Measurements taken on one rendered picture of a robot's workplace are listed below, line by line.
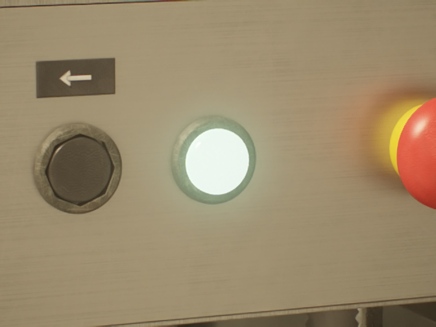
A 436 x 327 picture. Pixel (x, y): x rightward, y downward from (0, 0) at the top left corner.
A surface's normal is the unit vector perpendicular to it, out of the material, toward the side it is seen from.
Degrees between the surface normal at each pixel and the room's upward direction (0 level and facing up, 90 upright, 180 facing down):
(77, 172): 90
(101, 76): 90
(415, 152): 82
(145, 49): 90
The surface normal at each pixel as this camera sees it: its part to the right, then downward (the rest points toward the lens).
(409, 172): -0.35, 0.28
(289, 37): 0.37, 0.15
